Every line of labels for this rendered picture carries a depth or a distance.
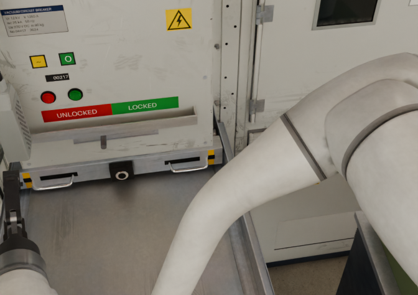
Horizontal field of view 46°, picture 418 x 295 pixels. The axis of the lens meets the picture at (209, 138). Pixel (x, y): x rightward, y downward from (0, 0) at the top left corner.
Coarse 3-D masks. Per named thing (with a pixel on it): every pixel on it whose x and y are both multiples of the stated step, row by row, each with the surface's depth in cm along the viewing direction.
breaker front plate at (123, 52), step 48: (0, 0) 95; (48, 0) 97; (96, 0) 98; (144, 0) 100; (192, 0) 102; (0, 48) 102; (48, 48) 103; (96, 48) 105; (144, 48) 108; (192, 48) 110; (96, 96) 114; (144, 96) 116; (192, 96) 119; (48, 144) 121; (96, 144) 124; (144, 144) 126; (192, 144) 129
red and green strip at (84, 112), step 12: (72, 108) 115; (84, 108) 115; (96, 108) 116; (108, 108) 117; (120, 108) 117; (132, 108) 118; (144, 108) 119; (156, 108) 119; (168, 108) 120; (48, 120) 116; (60, 120) 116
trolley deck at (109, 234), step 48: (48, 192) 129; (96, 192) 129; (144, 192) 129; (192, 192) 129; (48, 240) 118; (96, 240) 118; (144, 240) 118; (96, 288) 109; (144, 288) 109; (240, 288) 109
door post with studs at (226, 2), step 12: (216, 0) 123; (228, 0) 124; (216, 12) 126; (228, 12) 126; (216, 24) 128; (228, 24) 128; (216, 36) 130; (228, 36) 131; (216, 48) 131; (228, 48) 133; (216, 60) 136; (228, 60) 136; (216, 72) 138; (228, 72) 138; (216, 84) 141; (228, 84) 141; (216, 96) 144; (228, 96) 144; (216, 108) 147; (228, 108) 147; (228, 120) 150; (228, 132) 154
